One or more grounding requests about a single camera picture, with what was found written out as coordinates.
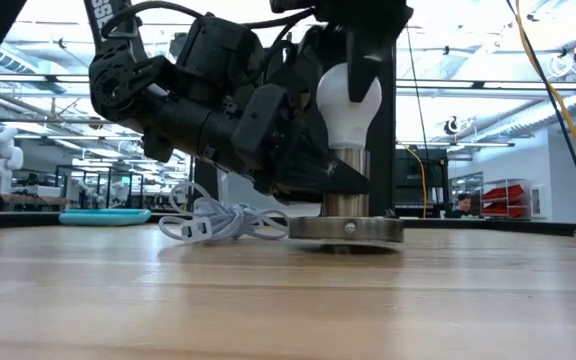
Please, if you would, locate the black cabinet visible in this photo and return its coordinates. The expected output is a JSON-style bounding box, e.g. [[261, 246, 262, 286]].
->
[[395, 147, 450, 220]]

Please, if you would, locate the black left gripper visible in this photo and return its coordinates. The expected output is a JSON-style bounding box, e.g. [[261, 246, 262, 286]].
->
[[142, 14, 370, 204]]

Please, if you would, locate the black partition screen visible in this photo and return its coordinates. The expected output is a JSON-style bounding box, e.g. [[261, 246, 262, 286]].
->
[[190, 30, 398, 217]]

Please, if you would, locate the clear plastic storage bin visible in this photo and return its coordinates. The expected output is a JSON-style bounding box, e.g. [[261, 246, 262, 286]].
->
[[216, 167, 322, 218]]

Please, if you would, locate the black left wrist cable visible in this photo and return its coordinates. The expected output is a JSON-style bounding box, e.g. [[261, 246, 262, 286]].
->
[[98, 0, 319, 101]]

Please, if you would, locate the glass display cabinet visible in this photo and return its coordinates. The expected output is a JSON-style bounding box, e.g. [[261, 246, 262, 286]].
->
[[448, 171, 484, 220]]

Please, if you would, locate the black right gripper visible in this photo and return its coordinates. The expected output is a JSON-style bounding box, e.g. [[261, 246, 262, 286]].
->
[[267, 0, 415, 104]]

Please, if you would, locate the white LED lightbulb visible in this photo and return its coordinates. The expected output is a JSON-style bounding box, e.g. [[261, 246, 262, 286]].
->
[[315, 62, 384, 152]]

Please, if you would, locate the dark hanging cable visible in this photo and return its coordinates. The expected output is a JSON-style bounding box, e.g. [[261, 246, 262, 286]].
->
[[505, 0, 576, 224]]

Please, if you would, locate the person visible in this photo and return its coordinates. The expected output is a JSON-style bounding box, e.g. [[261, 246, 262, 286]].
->
[[446, 192, 480, 220]]

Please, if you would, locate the yellow hanging cable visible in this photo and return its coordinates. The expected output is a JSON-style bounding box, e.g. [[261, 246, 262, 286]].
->
[[514, 0, 576, 201]]

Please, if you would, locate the blue calculator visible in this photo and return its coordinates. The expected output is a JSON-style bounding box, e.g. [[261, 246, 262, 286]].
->
[[58, 207, 153, 228]]

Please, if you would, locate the white lamp power cord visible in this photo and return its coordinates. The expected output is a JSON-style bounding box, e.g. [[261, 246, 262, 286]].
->
[[157, 180, 292, 246]]

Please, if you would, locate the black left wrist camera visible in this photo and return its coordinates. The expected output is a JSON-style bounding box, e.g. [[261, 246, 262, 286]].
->
[[231, 83, 290, 169]]

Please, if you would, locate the thin yellow cable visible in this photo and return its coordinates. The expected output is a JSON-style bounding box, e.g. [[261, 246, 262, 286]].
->
[[401, 143, 428, 220]]

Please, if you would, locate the thin black hanging cable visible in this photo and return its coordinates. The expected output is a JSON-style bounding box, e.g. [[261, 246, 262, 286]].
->
[[405, 25, 428, 151]]

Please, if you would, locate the brushed metal lamp base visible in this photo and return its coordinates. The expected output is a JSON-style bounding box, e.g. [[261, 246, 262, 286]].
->
[[287, 147, 406, 245]]

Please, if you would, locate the red bin shelf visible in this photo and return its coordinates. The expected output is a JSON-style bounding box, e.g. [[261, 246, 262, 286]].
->
[[480, 178, 533, 219]]

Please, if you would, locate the black aluminium table frame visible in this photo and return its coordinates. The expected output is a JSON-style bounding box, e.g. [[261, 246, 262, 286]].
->
[[0, 210, 576, 238]]

